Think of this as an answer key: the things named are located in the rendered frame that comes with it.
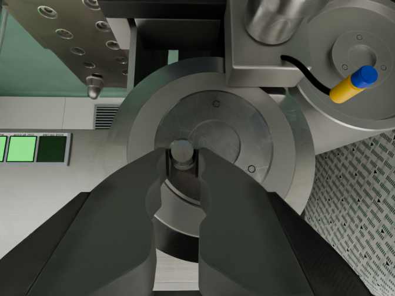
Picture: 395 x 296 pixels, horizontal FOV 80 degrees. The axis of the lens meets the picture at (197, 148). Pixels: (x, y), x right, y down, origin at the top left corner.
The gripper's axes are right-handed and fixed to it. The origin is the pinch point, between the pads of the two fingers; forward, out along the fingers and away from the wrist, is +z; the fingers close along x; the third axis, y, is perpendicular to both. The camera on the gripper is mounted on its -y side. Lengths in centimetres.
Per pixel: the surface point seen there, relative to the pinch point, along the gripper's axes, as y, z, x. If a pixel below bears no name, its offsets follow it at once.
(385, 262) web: 14.4, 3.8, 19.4
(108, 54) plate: -0.3, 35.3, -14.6
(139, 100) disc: -0.9, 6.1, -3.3
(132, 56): -3.5, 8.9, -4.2
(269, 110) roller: -0.6, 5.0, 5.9
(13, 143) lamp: 17, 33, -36
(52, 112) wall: 97, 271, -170
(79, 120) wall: 104, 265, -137
